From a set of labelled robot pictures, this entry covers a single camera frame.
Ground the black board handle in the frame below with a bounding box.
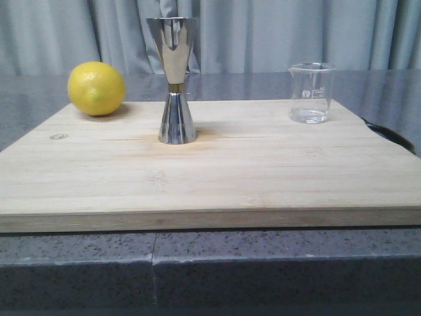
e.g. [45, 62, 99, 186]
[361, 117, 416, 155]

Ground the clear glass beaker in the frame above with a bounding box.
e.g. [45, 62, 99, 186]
[289, 62, 336, 124]

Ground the steel hourglass jigger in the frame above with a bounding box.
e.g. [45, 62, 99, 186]
[147, 17, 197, 145]

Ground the grey pleated curtain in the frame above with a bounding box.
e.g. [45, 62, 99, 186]
[1, 1, 420, 75]

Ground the yellow lemon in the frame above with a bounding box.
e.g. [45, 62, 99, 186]
[67, 61, 126, 116]

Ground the light wooden cutting board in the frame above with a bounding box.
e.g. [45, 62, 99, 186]
[1, 100, 420, 233]

